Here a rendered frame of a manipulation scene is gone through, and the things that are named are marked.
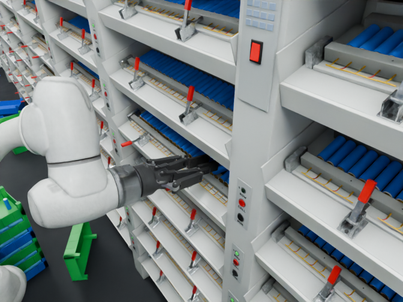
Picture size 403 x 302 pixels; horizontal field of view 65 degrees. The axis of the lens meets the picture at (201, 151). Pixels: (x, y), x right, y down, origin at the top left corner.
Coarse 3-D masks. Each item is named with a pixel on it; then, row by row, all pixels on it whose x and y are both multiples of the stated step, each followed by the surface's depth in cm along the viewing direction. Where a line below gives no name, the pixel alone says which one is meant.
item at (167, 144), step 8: (136, 120) 111; (144, 128) 107; (152, 136) 104; (160, 136) 102; (160, 144) 101; (168, 144) 98; (176, 152) 95; (176, 160) 94; (208, 176) 85; (200, 184) 86; (216, 184) 82; (216, 192) 82; (224, 192) 80
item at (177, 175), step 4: (192, 168) 78; (196, 168) 78; (200, 168) 79; (160, 172) 73; (164, 172) 73; (168, 172) 74; (172, 172) 74; (176, 172) 75; (180, 172) 76; (184, 172) 76; (188, 172) 77; (192, 172) 77; (196, 172) 78; (176, 176) 75; (180, 176) 76; (184, 176) 77; (172, 180) 76
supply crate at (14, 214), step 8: (0, 192) 159; (0, 200) 160; (8, 200) 160; (0, 208) 156; (16, 208) 156; (0, 216) 151; (8, 216) 146; (16, 216) 149; (0, 224) 144; (8, 224) 147
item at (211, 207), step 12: (132, 108) 115; (144, 108) 119; (120, 120) 114; (132, 132) 111; (132, 144) 112; (156, 144) 103; (156, 156) 99; (192, 192) 86; (204, 192) 84; (204, 204) 82; (216, 204) 81; (216, 216) 78
